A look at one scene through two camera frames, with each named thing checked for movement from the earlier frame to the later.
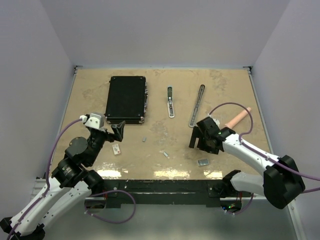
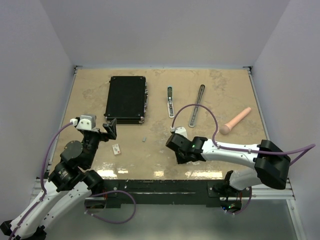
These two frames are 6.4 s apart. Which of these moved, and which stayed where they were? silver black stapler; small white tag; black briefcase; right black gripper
Moved: right black gripper
Stayed: small white tag; black briefcase; silver black stapler
